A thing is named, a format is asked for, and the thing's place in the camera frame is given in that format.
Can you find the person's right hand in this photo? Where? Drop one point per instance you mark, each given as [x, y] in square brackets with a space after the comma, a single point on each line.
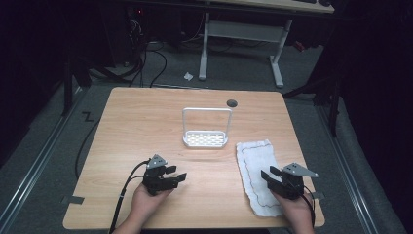
[297, 210]

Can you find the white towel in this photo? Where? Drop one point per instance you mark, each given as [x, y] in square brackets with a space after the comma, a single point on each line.
[256, 172]

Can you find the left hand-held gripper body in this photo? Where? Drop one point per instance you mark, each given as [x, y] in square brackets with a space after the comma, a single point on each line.
[156, 179]

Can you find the grey tape strip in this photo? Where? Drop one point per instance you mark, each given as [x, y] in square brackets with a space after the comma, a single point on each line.
[73, 199]
[319, 195]

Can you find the crumpled white paper scrap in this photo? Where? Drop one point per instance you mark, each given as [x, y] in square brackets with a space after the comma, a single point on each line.
[188, 76]

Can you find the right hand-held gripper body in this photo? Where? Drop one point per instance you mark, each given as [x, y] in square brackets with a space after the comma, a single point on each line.
[291, 182]

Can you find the person's left hand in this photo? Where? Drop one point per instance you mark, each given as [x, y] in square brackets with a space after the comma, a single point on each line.
[146, 200]

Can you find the black metal stand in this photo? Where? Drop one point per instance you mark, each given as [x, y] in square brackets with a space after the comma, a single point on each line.
[69, 81]
[328, 94]

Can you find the white-legged desk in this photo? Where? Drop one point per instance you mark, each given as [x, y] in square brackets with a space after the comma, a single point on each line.
[242, 31]

